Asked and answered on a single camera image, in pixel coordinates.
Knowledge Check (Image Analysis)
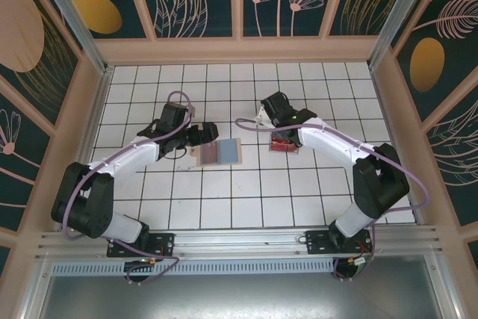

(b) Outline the aluminium table side rail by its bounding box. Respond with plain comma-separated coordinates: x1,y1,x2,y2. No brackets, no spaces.
55,66,115,231
368,66,425,225

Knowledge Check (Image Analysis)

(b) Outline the grey slotted cable duct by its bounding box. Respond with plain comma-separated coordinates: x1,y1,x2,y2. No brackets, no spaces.
49,257,336,276

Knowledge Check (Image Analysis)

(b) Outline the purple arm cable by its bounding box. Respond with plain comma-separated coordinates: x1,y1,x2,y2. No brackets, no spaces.
234,117,429,283
61,90,196,287

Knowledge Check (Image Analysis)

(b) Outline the bright red credit card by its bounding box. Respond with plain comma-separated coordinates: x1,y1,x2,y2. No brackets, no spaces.
267,128,300,156

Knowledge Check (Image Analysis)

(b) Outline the aluminium frame post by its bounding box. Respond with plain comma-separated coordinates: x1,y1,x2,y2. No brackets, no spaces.
367,0,440,72
29,0,115,78

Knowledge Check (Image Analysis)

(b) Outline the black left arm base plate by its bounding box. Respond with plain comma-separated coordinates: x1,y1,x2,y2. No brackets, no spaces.
107,232,176,258

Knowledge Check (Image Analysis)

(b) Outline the tan card holder blue pocket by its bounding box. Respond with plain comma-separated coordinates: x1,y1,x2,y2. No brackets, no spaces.
189,137,244,168

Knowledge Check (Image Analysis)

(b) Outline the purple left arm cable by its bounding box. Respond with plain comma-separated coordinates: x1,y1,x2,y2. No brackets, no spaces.
61,90,196,287

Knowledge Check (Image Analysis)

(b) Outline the dark red striped card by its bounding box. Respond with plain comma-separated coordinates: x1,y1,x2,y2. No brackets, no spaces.
200,142,220,165

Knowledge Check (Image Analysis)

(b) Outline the aluminium mounting rail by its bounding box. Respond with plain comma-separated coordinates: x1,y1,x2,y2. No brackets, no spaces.
35,224,444,261

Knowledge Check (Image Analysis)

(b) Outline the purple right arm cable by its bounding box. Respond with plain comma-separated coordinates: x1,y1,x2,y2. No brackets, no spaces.
234,117,429,283

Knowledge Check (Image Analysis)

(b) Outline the green circuit board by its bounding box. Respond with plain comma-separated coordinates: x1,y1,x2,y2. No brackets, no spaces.
350,253,376,268

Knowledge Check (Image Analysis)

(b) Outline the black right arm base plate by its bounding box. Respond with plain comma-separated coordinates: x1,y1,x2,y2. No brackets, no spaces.
305,227,374,256

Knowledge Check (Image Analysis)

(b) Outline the grey metal sheet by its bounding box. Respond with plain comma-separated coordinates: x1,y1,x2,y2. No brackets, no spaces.
35,255,455,319

